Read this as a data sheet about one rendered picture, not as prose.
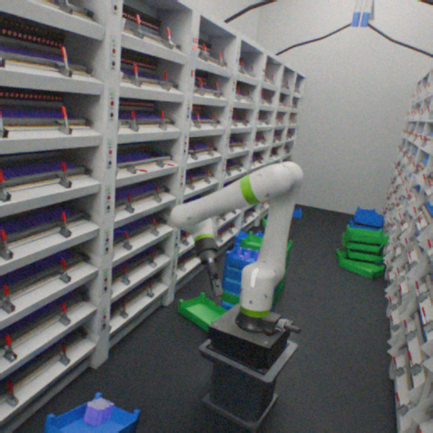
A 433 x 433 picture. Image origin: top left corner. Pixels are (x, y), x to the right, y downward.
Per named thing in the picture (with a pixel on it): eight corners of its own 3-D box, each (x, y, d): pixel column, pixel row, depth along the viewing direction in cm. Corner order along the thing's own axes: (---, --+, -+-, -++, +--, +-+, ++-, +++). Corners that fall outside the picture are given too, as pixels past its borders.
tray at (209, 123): (222, 134, 277) (232, 116, 271) (186, 137, 224) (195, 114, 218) (199, 121, 282) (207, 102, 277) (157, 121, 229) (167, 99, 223)
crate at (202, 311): (236, 324, 233) (238, 312, 231) (211, 335, 220) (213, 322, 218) (201, 303, 254) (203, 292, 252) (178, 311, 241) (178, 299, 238)
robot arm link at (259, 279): (276, 305, 165) (282, 263, 160) (265, 320, 152) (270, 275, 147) (247, 298, 171) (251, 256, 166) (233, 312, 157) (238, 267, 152)
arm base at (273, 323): (304, 331, 158) (305, 318, 156) (289, 347, 146) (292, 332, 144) (245, 311, 172) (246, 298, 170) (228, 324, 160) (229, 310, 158)
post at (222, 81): (213, 265, 315) (242, 33, 265) (209, 269, 307) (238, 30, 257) (190, 259, 323) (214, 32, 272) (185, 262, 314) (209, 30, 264)
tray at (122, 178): (176, 172, 221) (183, 156, 217) (112, 189, 167) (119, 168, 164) (147, 155, 226) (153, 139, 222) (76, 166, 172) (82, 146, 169)
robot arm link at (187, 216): (256, 209, 154) (251, 184, 158) (242, 200, 145) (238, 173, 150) (182, 236, 172) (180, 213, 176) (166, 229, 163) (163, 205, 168)
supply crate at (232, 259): (281, 265, 243) (282, 254, 240) (273, 277, 225) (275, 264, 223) (235, 254, 254) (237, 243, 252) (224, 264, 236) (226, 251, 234)
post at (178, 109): (173, 300, 254) (200, 7, 203) (167, 306, 245) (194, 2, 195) (146, 292, 261) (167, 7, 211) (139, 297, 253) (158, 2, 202)
